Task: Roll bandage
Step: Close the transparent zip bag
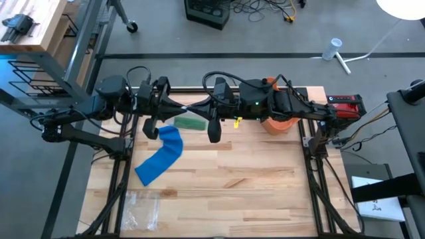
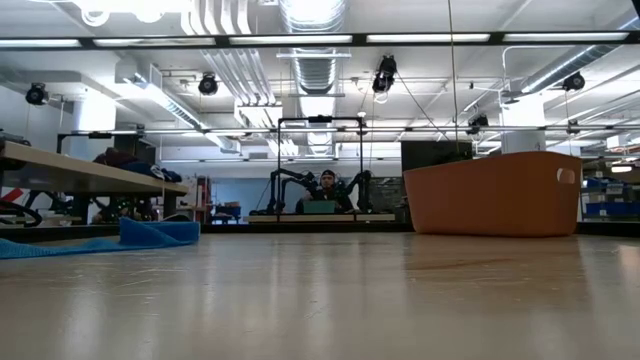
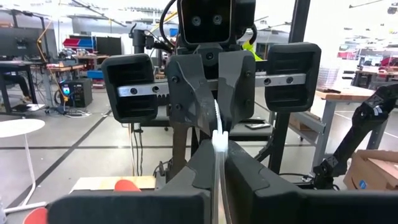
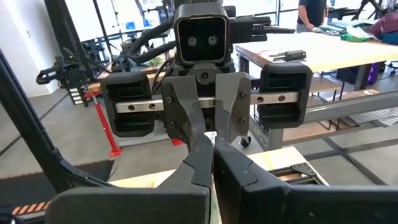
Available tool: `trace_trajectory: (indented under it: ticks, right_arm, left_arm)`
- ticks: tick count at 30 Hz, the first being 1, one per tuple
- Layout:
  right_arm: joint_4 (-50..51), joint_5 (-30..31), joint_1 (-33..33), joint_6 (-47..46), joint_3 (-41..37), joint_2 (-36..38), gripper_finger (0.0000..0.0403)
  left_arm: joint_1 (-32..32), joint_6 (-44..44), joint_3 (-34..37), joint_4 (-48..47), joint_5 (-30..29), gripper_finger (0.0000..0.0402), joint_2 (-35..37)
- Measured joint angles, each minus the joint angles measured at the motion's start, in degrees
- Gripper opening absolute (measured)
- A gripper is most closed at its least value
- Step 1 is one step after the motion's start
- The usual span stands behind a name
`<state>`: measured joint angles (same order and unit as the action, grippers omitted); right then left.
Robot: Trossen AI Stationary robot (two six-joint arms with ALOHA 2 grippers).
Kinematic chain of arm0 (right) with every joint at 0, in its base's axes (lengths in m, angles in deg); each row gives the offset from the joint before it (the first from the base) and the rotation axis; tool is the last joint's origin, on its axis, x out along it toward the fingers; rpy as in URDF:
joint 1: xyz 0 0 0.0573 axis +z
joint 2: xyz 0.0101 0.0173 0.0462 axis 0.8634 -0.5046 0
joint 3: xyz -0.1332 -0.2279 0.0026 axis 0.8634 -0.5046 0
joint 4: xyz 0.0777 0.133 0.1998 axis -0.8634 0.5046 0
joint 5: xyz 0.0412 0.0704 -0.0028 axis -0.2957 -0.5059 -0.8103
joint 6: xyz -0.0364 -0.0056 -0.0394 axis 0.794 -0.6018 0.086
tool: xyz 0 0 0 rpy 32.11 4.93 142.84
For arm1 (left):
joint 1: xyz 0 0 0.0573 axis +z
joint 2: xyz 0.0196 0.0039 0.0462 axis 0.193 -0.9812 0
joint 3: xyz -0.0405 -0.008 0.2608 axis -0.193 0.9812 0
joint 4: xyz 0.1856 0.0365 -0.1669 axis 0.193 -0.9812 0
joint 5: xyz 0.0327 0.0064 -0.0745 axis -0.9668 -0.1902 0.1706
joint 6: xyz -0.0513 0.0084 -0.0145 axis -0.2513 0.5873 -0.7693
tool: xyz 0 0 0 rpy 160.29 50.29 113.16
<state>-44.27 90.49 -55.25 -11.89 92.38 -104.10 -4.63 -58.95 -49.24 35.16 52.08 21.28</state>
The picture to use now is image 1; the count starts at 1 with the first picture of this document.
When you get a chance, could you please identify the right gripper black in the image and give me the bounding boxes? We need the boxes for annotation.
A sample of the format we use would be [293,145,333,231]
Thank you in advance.
[187,76,240,144]

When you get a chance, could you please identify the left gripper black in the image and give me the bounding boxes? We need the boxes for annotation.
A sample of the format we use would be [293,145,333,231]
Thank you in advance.
[142,76,187,140]

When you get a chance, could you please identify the green elastic bandage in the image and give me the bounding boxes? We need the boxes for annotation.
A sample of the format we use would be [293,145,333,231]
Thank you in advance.
[173,116,209,131]

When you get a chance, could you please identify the blue elastic bandage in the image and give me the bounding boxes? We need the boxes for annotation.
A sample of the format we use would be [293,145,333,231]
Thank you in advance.
[134,125,185,187]

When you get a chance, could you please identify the clear plastic zip bag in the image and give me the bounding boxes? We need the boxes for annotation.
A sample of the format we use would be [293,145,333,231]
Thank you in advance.
[120,190,161,232]

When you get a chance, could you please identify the orange plastic bin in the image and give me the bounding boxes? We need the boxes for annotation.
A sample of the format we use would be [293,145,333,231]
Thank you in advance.
[260,76,302,136]

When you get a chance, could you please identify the black equipment box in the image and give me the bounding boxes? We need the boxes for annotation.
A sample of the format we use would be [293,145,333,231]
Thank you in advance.
[184,0,232,31]

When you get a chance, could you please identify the wooden workbench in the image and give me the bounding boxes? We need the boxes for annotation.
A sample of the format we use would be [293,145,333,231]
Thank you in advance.
[0,0,117,120]

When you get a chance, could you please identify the white cylinder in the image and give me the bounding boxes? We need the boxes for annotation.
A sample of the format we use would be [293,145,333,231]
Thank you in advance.
[321,37,343,62]

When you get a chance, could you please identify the red and black toolbox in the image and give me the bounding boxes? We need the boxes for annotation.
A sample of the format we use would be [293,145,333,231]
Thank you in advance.
[327,94,367,129]

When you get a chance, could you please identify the white lamp stand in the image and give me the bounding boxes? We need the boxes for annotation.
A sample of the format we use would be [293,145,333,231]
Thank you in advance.
[311,51,375,76]

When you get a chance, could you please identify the wooden side table top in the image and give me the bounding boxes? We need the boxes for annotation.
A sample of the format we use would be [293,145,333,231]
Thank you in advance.
[0,0,69,54]

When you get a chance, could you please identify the grey box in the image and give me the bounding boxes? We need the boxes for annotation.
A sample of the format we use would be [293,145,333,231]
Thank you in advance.
[343,162,391,187]

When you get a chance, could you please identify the black device on side table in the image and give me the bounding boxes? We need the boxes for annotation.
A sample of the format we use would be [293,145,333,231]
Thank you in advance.
[1,13,40,44]

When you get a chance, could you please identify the white paper sheet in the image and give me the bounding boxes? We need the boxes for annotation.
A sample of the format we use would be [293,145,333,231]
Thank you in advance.
[351,175,406,222]

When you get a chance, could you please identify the black cart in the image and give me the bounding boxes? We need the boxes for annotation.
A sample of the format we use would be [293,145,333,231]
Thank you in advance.
[351,79,425,239]

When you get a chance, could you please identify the white lamp shade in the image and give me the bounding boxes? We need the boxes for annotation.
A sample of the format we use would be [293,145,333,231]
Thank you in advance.
[375,0,425,21]

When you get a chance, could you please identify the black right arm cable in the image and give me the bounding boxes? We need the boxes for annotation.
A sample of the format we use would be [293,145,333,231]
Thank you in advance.
[201,70,285,108]

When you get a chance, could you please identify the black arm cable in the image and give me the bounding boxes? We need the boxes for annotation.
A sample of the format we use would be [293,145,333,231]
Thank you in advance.
[201,70,285,108]
[125,65,153,88]

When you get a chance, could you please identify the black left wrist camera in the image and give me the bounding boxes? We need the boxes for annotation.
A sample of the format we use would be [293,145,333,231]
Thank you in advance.
[137,81,154,107]

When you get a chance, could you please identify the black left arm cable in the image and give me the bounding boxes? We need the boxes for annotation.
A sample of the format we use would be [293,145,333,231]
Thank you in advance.
[125,65,153,88]

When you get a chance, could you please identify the black cable bundle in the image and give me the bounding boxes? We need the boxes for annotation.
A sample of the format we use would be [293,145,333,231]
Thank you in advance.
[307,155,365,238]
[78,155,132,238]

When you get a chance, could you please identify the tangle of black floor cables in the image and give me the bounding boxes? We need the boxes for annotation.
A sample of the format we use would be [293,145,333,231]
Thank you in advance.
[230,0,296,24]

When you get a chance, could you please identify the black wire rack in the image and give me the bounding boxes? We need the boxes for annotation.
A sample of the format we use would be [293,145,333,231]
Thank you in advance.
[7,59,70,99]

